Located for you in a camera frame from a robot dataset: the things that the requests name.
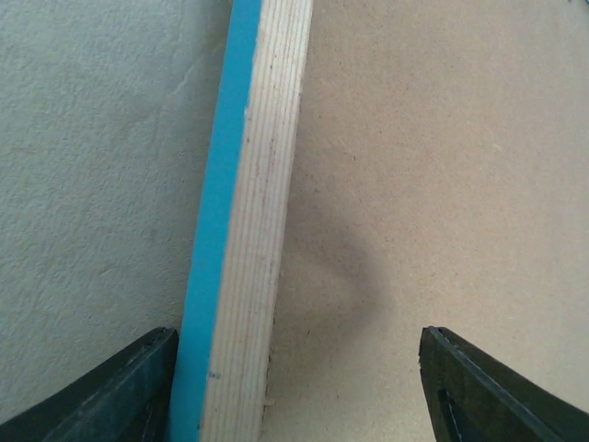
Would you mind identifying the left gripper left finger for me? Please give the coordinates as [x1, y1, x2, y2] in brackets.
[1, 328, 179, 441]

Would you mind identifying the brown frame backing board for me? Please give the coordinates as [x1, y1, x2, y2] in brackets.
[261, 1, 588, 441]

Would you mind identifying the teal wooden picture frame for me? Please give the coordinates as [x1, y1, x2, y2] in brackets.
[167, 1, 313, 441]

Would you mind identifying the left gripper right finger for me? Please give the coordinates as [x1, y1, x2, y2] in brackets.
[419, 326, 588, 441]

